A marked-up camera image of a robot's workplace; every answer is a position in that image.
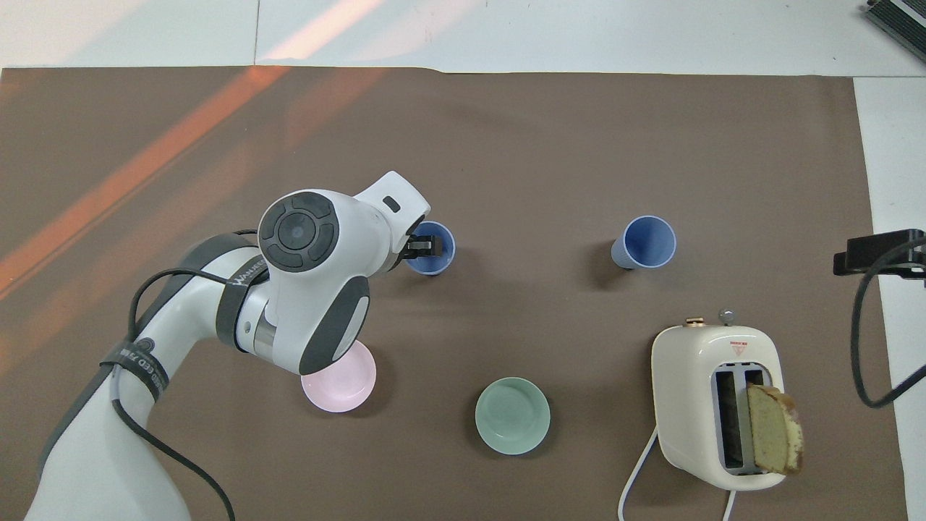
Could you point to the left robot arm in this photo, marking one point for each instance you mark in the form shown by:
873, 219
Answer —
318, 289

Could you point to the cream toaster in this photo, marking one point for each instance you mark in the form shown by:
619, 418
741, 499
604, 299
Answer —
684, 405

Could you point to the grey ribbed metal object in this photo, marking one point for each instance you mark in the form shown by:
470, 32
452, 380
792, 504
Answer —
901, 18

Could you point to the blue cup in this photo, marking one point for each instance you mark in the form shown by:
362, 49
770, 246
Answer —
649, 242
437, 265

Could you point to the pink bowl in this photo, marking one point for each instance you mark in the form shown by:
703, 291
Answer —
341, 387

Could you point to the bread slice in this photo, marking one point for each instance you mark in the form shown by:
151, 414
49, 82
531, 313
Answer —
772, 430

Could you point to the green bowl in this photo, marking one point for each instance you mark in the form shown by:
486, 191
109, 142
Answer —
512, 416

